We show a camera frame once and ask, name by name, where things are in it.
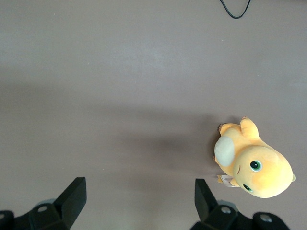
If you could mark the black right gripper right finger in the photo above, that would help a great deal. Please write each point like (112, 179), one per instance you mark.
(206, 208)

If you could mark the yellow plush toy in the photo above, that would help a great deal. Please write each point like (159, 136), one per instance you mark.
(263, 167)

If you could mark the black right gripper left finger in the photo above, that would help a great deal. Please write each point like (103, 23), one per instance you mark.
(69, 206)

